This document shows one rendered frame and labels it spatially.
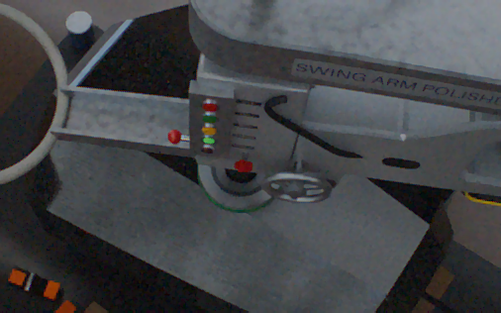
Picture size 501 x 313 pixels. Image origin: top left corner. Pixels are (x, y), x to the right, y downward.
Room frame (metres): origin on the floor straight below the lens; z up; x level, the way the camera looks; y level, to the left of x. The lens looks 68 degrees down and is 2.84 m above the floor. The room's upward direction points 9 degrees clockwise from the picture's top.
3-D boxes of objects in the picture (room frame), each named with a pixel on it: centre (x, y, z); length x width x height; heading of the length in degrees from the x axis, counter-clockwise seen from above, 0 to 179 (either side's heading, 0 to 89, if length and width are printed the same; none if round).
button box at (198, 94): (0.66, 0.08, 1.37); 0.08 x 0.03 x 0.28; 91
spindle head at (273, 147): (0.78, -0.07, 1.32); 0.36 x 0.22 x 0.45; 91
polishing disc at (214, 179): (0.77, 0.01, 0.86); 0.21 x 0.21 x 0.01
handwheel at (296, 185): (0.66, -0.11, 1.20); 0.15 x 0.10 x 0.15; 91
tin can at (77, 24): (1.55, 0.71, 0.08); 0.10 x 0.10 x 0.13
